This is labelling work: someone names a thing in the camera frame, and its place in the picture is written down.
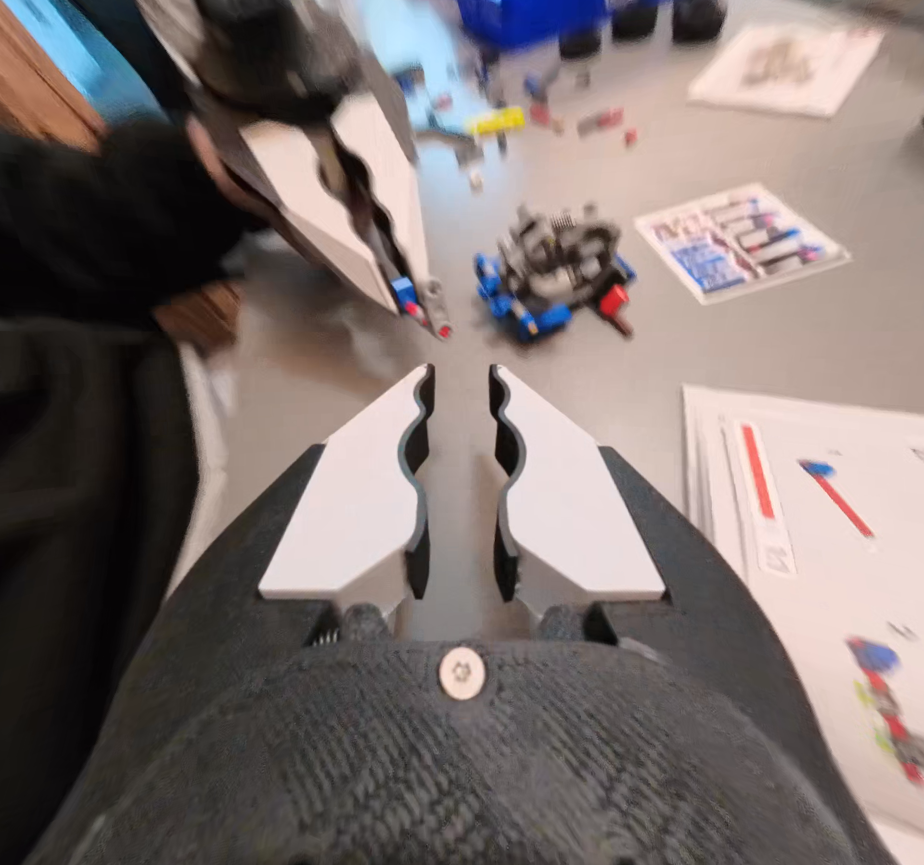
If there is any lego sticker sheet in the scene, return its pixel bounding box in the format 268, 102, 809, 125
634, 183, 853, 305

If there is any clear plastic bag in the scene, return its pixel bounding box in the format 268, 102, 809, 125
354, 0, 470, 130

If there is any person's left forearm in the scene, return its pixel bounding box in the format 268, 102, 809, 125
0, 118, 246, 325

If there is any small red axle lego assembly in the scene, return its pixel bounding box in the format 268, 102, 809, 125
390, 275, 454, 341

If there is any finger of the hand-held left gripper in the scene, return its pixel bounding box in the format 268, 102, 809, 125
332, 94, 434, 285
238, 120, 404, 316

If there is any lego instruction booklet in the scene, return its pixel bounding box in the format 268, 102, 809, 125
680, 383, 924, 865

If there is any white printed paper sheet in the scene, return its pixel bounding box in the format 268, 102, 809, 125
687, 22, 886, 120

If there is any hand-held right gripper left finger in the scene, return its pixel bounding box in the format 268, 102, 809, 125
257, 363, 437, 622

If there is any pile of loose lego pieces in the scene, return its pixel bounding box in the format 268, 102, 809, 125
393, 60, 643, 195

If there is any grey and blue lego model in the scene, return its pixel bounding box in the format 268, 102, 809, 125
473, 203, 638, 343

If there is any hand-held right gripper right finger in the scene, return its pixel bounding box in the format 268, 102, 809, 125
488, 363, 667, 625

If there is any white fleece garment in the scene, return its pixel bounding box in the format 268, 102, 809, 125
169, 342, 243, 595

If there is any person's black clothing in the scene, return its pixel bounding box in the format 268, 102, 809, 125
0, 317, 199, 865

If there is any person's left hand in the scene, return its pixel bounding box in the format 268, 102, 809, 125
184, 111, 254, 213

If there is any wooden furniture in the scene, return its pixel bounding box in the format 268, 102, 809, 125
0, 0, 109, 155

